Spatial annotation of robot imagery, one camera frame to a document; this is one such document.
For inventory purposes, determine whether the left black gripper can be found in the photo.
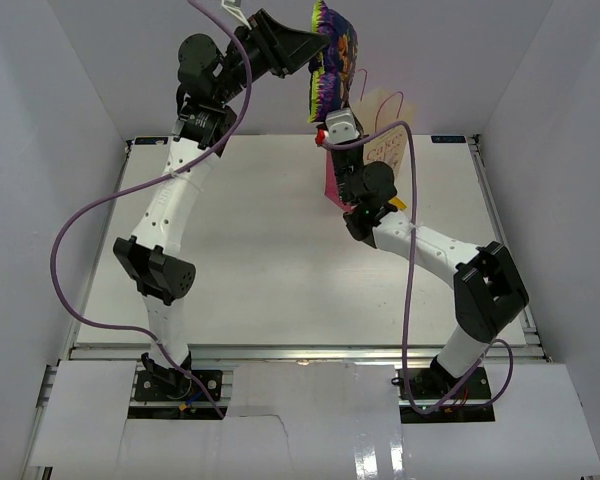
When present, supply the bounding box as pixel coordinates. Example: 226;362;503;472
214;9;331;105

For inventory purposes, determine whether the yellow M&M packet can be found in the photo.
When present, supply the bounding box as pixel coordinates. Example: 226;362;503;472
388;196;407;211

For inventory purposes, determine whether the blue purple chips bag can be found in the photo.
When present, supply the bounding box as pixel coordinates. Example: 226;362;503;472
307;1;358;123

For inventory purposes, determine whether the pink and cream paper bag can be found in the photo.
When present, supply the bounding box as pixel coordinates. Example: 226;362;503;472
323;68;417;210

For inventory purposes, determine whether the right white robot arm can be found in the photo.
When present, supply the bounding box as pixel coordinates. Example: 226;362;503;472
331;147;529;399

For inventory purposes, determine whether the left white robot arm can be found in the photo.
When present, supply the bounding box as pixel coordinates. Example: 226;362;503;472
113;10;329;399

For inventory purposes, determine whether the right blue table label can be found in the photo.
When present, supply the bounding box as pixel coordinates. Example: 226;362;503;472
431;135;466;144

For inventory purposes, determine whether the blue table label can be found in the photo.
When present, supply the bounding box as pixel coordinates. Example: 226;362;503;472
133;136;169;145
431;135;466;144

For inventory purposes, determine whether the left blue table label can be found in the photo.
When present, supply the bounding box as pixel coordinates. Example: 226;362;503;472
133;136;169;145

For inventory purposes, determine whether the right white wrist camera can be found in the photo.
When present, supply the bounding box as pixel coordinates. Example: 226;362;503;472
315;108;362;147

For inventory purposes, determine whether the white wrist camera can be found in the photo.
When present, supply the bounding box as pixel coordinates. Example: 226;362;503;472
221;0;251;28
315;108;362;147

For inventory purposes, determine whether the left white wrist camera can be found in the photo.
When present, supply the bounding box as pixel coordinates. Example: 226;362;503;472
221;0;251;28

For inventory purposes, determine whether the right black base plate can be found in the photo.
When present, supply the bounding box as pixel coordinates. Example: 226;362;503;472
391;367;496;424

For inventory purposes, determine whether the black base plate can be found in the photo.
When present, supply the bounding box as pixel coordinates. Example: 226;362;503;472
391;367;496;424
133;370;223;406

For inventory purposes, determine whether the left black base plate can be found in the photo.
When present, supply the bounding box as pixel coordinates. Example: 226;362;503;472
133;370;223;406

